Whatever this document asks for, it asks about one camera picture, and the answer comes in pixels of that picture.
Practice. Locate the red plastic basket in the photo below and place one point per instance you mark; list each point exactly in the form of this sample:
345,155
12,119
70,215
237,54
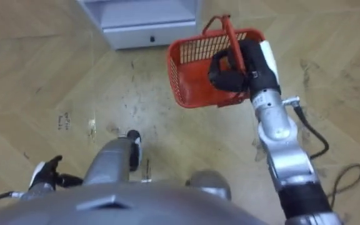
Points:
195,78

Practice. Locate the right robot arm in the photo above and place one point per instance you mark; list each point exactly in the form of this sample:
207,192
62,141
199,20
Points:
286,150

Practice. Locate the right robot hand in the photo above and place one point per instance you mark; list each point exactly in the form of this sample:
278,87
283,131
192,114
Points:
258,68

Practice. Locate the robot legs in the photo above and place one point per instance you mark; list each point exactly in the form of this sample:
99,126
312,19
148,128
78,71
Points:
111,162

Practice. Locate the white bedside cabinet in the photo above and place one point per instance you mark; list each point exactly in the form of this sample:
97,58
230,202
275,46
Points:
142,25

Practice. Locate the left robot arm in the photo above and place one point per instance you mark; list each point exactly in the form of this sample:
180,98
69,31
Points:
36,191

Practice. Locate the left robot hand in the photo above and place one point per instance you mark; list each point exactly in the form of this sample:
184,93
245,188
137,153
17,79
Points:
47,175

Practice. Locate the robot body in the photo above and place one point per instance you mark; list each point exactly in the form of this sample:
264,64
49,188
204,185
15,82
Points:
120,209

